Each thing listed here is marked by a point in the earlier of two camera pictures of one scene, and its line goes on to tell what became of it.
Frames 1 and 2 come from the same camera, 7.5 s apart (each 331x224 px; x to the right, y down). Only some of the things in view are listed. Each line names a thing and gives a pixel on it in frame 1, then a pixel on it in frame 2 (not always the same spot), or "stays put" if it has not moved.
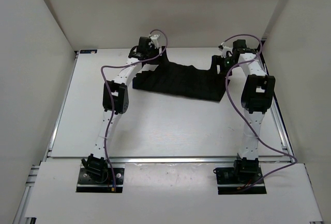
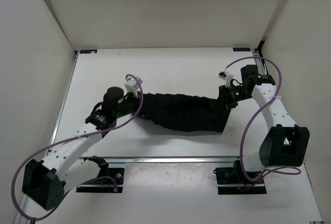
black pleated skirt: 175,78 to 184,112
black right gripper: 216,60 to 224,97
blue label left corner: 88,51 stays put
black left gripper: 164,59 to 137,101
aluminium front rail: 147,160 stays put
